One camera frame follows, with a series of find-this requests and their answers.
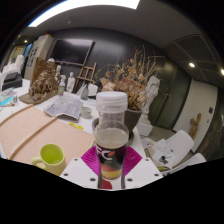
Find black flat boxes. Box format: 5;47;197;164
1;71;24;92

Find small white figurine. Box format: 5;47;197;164
66;71;76;93

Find clear drink bottle white cap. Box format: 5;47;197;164
93;91;130;189

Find wooden easel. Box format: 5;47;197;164
73;61;98;94

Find green spray bottle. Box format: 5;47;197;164
57;74;67;97

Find white plastic chair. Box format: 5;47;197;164
87;82;99;98
168;152;208;176
159;129;195;168

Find black wall screen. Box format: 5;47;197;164
49;38;96;67

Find small yellow note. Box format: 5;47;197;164
68;121;84;131

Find brown sculpture on board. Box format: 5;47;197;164
18;57;63;105

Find white cabinet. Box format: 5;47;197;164
23;34;54;81

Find brown wooden figure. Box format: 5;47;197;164
188;112;203;140

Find long ceiling light strip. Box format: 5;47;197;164
27;0;141;28

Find dried plant in dark pot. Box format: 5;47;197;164
96;46;161;134

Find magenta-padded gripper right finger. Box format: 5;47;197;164
121;145;164;190

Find grey newspaper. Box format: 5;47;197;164
43;94;84;121

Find colourful printed book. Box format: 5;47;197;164
0;88;16;107

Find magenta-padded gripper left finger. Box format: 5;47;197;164
59;145;101;190

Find small white cup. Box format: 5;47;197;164
80;106;93;120

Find cardboard box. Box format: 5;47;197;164
99;77;118;93

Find yellow-green mug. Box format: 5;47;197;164
31;143;67;177

